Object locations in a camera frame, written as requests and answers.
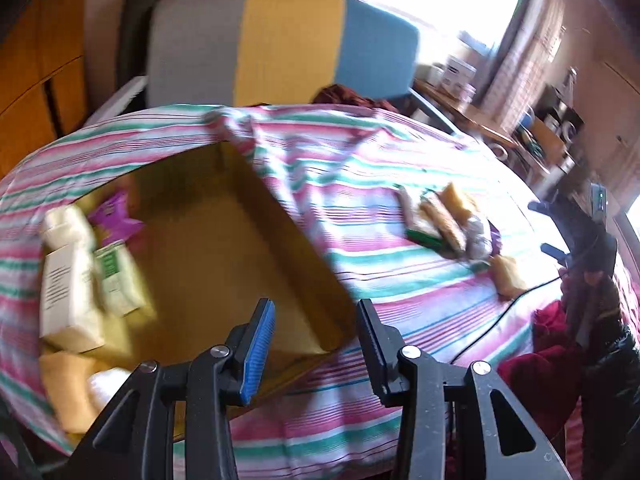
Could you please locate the white carton box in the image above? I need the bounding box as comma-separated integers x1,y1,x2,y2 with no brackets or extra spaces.
40,244,106,353

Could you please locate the white soft packet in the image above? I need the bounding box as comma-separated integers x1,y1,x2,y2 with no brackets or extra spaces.
86,367,132,407

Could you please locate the striped bed sheet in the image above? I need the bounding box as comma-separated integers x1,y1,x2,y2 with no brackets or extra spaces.
0,102,627,477

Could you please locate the window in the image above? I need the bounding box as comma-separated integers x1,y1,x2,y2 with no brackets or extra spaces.
380,0,532,57

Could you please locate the dark red cloth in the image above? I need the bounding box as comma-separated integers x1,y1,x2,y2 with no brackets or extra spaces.
496,299,587,442
312,82,402,113

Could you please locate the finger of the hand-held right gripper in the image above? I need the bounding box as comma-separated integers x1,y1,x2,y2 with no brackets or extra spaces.
541,242,577,267
527,199,572,222

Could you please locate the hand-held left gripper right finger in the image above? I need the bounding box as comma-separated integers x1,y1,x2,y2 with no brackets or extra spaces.
356,299,571,480

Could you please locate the person's right hand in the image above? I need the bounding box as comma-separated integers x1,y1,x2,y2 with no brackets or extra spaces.
560,266,622,342

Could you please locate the grey bed side rail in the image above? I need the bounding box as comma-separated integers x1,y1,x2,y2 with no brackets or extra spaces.
81,76,149,127
406,87,457,135

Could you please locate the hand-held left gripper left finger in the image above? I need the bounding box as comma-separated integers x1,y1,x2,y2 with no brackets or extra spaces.
70,297,276,480

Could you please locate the wooden wardrobe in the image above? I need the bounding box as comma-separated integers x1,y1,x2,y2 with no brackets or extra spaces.
0,0,92,181

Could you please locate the purple snack packet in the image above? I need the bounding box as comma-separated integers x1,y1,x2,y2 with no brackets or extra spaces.
89,189,147,242

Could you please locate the white printed box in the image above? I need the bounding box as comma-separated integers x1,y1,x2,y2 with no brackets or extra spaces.
442,55,477,92

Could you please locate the small green box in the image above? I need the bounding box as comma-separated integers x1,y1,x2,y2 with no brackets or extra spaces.
94,241,149,317

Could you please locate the cardboard box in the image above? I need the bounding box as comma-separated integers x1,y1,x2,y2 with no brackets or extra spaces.
37,141,359,443

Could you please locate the wooden desk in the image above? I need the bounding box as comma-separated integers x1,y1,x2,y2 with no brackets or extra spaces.
414,79,553,182

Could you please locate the person's right forearm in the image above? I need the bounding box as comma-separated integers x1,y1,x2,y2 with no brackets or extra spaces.
580,305,640,480

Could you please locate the yellow sponge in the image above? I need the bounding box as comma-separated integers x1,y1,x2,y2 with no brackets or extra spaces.
491,255,528,298
39,350,103,433
444,182,478,218

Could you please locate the black cable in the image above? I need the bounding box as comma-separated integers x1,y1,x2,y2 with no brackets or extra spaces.
449,272,569,365

